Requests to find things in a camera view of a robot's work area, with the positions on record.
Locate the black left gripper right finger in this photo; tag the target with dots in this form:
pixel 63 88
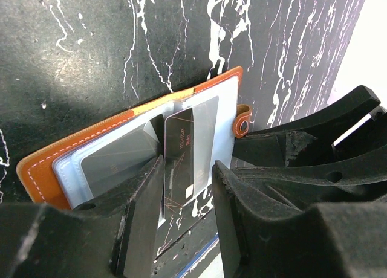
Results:
pixel 262 237

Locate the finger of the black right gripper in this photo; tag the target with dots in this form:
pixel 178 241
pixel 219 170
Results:
pixel 304 141
pixel 357 179

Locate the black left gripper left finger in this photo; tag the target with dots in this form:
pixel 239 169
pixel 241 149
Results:
pixel 112 235

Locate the brown leather card holder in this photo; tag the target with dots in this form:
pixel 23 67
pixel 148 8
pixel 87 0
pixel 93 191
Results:
pixel 87 164

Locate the black VIP credit card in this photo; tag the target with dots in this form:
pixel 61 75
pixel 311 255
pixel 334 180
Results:
pixel 189 130

